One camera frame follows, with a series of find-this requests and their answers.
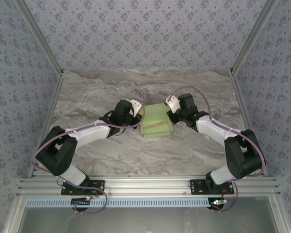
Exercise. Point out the small black circuit board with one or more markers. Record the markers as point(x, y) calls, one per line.
point(217, 204)
point(80, 202)

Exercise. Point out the aluminium frame post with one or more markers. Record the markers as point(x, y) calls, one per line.
point(44, 41)
point(248, 41)

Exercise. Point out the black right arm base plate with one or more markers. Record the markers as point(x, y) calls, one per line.
point(198, 188)

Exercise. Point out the light green paper box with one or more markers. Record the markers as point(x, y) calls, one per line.
point(155, 111)

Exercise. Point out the aluminium table side rail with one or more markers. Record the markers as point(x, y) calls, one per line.
point(53, 102)
point(242, 102)

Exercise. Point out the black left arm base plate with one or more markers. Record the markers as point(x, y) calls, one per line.
point(97, 188)

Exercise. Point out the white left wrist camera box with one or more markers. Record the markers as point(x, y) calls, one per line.
point(136, 105)

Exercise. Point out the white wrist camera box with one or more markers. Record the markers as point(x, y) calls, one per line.
point(136, 105)
point(172, 103)

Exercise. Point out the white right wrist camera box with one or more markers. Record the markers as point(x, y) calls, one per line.
point(172, 103)

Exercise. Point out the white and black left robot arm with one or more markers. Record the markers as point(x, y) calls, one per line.
point(92, 132)

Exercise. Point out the aluminium mounting rail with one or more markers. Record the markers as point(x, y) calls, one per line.
point(145, 185)

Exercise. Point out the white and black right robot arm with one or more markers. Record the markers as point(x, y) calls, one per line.
point(208, 128)

